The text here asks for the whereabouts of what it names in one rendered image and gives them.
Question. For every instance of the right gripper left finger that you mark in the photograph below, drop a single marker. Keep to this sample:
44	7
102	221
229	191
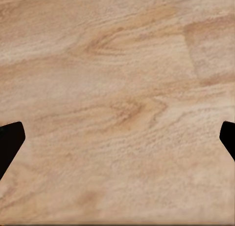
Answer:
12	136

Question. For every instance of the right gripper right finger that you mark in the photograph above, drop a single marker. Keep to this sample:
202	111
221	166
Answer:
227	137

